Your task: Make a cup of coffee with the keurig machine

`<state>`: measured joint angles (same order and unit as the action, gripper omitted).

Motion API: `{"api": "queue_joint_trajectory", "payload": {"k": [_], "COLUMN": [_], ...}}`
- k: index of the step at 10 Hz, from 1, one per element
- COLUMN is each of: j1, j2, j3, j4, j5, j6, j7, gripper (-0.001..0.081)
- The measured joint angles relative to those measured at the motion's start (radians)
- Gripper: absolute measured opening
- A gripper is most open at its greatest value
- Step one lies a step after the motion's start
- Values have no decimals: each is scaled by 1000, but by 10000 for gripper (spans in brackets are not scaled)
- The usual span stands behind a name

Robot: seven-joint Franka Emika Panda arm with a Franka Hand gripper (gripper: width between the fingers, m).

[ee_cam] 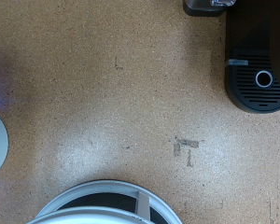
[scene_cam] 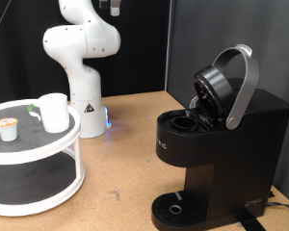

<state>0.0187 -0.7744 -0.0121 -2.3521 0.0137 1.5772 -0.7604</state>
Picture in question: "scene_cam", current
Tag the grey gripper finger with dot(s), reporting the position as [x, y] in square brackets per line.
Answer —
[103, 4]
[115, 9]

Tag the black Keurig coffee maker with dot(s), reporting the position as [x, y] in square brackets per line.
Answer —
[218, 86]

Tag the white coffee pod orange lid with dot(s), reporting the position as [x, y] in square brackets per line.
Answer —
[7, 131]

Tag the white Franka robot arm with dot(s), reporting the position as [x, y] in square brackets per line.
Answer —
[83, 80]

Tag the black Keurig coffee machine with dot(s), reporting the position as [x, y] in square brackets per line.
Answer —
[234, 160]

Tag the white ceramic mug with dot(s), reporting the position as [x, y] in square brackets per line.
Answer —
[54, 112]

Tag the white two-tier turntable shelf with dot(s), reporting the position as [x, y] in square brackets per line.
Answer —
[32, 154]

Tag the black drip tray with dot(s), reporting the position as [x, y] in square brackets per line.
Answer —
[179, 210]

